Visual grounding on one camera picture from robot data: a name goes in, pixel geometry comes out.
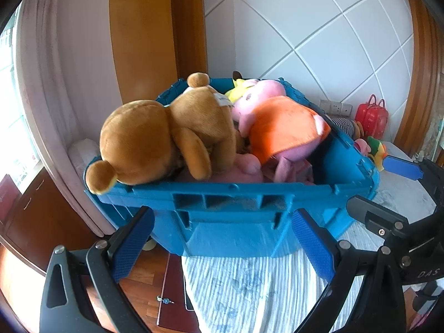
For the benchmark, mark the white pillow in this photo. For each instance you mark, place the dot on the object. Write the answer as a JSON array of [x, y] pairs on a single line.
[[83, 151]]

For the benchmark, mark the small pink plush toy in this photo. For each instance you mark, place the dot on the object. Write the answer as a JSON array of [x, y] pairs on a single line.
[[361, 145]]

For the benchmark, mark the small blue trinket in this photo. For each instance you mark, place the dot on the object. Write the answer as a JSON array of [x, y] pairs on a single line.
[[165, 299]]

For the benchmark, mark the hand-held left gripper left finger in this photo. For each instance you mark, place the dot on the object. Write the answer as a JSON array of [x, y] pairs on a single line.
[[131, 246]]

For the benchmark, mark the wooden frame post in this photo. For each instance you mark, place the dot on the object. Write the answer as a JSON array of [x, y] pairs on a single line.
[[418, 76], [149, 34]]

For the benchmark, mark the dark wooden cabinet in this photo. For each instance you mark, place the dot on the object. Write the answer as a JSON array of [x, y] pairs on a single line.
[[38, 222]]

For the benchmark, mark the bright window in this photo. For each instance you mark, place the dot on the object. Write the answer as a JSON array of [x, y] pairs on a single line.
[[14, 111]]

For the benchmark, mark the dark red flat box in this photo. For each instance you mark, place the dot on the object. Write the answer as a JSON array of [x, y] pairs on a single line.
[[173, 277]]

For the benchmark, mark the brown teddy bear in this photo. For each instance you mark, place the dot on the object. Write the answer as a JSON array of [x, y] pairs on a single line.
[[138, 138]]

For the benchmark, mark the blue plastic storage container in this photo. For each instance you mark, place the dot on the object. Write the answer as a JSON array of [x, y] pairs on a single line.
[[236, 229]]

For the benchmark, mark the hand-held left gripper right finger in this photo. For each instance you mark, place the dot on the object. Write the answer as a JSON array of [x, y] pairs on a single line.
[[312, 242]]

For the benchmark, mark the white curtain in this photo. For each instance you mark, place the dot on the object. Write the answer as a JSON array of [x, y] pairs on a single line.
[[69, 76]]

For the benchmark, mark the red toy suitcase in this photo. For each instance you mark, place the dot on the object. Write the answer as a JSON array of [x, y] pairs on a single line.
[[371, 119]]

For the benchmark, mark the striped plush toy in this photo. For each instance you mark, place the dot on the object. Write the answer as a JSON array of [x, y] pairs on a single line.
[[341, 124]]

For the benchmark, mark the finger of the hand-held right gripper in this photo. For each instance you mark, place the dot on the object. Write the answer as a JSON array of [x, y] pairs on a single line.
[[402, 167], [374, 215]]

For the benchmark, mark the green yellow red plush toy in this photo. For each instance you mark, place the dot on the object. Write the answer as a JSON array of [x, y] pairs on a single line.
[[376, 152]]

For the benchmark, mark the striped blue bed sheet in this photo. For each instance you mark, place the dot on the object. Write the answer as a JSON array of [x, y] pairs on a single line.
[[249, 291]]

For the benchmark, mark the pink pig plush orange dress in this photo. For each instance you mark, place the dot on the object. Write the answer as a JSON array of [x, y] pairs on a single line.
[[277, 125]]

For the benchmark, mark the white wall socket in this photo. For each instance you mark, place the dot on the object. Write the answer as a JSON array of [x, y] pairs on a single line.
[[334, 107]]

